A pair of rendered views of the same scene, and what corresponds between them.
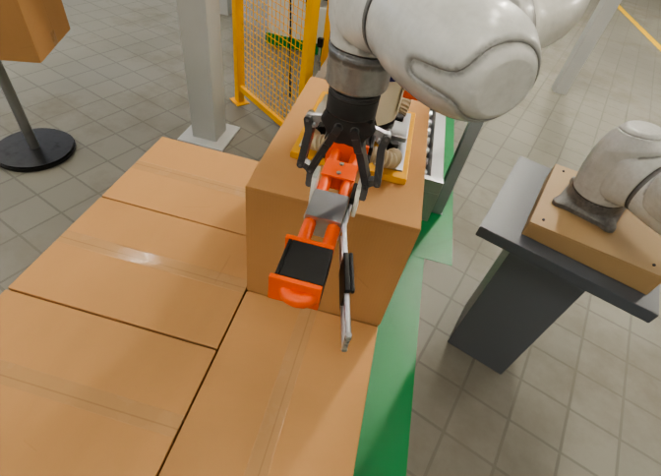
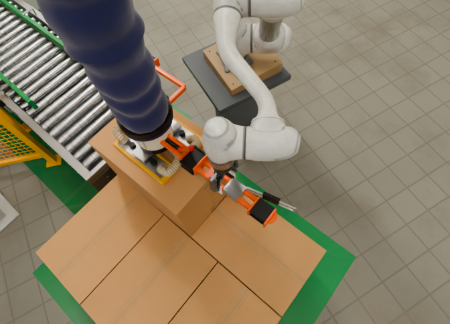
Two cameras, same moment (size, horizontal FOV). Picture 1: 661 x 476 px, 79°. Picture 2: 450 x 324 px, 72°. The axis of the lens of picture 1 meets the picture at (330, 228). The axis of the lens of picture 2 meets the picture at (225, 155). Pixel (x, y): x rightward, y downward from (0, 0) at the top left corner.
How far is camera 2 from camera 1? 0.81 m
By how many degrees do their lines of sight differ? 33
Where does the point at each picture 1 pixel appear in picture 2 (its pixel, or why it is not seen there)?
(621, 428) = (299, 102)
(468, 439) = (277, 166)
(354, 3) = (235, 156)
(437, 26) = (280, 151)
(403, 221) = not seen: hidden behind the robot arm
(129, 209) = (101, 288)
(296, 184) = (185, 191)
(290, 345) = (230, 227)
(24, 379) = not seen: outside the picture
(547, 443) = not seen: hidden behind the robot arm
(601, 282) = (269, 83)
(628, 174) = (244, 45)
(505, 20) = (292, 138)
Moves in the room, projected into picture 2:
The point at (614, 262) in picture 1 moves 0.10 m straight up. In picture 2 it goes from (266, 73) to (266, 61)
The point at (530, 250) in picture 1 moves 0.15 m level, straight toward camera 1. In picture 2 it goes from (242, 99) to (252, 118)
